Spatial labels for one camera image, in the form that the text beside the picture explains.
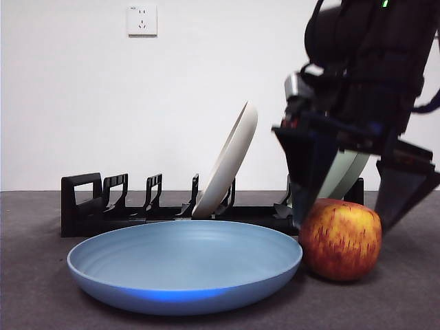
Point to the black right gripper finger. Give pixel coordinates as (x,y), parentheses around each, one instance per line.
(402,185)

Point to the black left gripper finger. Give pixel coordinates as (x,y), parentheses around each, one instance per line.
(302,165)

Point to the red yellow apple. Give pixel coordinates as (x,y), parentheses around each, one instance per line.
(340,240)

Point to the blue plate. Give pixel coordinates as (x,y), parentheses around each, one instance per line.
(185,258)

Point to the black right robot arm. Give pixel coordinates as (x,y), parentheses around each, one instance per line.
(378,51)

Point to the green plate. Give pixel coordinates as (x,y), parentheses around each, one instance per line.
(347,172)

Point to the beige plate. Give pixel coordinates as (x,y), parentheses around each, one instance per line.
(230,161)

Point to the black plate rack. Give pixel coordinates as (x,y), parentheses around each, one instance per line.
(86,223)

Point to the pale grey camera box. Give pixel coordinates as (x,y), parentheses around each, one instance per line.
(296,86)

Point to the white wall socket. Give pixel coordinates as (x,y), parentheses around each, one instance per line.
(142,20)

